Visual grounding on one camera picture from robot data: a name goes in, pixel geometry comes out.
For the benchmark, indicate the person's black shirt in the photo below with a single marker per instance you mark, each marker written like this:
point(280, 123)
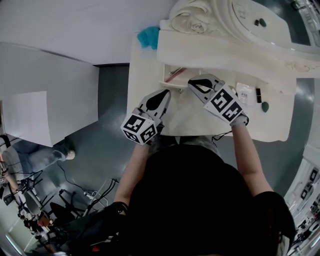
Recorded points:
point(200, 205)

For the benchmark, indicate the white shelf unit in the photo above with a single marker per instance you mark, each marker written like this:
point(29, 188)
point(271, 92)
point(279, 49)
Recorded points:
point(306, 195)

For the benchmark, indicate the white paper sheet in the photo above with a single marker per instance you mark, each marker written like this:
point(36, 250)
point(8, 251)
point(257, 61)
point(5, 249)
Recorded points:
point(27, 117)

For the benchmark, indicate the person's grey trousers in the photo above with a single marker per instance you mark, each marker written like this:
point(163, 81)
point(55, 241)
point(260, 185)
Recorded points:
point(197, 142)

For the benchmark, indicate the black tripod stand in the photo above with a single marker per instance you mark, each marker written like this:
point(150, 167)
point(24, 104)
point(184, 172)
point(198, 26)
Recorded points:
point(28, 186)

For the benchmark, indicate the white metal frame stand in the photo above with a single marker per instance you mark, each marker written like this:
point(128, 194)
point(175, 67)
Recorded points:
point(102, 192)

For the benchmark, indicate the small white vanity drawer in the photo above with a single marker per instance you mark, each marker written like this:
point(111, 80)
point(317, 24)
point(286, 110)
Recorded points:
point(172, 83)

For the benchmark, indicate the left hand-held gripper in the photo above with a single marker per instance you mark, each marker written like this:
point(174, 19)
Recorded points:
point(140, 127)

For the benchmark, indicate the large white table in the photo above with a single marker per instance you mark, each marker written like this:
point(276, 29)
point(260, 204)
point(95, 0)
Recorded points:
point(62, 82)

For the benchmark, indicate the black lipstick tube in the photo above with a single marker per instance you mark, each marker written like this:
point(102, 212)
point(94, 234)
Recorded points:
point(258, 95)

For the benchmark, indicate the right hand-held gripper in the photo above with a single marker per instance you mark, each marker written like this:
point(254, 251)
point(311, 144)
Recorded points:
point(226, 105)

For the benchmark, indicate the silver makeup tool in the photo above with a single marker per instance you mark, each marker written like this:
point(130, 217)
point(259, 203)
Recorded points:
point(173, 71)

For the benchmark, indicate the person's left forearm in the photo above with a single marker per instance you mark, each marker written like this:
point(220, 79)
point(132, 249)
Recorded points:
point(130, 175)

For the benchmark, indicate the teal fluffy puff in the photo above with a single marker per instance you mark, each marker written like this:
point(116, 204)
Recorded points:
point(148, 37)

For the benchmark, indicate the red makeup pencil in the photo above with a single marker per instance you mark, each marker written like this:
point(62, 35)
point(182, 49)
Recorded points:
point(176, 73)

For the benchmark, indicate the white makeup packet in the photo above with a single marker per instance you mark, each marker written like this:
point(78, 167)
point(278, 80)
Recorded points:
point(245, 93)

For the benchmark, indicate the person's right forearm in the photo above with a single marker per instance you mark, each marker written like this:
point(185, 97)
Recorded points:
point(250, 160)

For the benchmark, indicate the green makeup sponge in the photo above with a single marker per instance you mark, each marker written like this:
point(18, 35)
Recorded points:
point(265, 107)

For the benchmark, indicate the white carved vanity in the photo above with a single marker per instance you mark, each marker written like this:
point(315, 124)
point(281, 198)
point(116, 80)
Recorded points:
point(190, 117)

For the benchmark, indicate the black office chair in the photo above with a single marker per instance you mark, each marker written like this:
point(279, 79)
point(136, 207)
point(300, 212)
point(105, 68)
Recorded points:
point(62, 208)

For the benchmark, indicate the oval vanity mirror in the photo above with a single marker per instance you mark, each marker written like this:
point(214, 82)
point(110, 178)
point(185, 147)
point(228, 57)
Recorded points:
point(270, 15)

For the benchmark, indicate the brass drawer knob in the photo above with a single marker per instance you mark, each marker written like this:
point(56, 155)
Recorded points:
point(180, 90)

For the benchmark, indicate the white power strip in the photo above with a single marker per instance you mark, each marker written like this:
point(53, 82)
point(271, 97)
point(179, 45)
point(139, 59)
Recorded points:
point(89, 193)

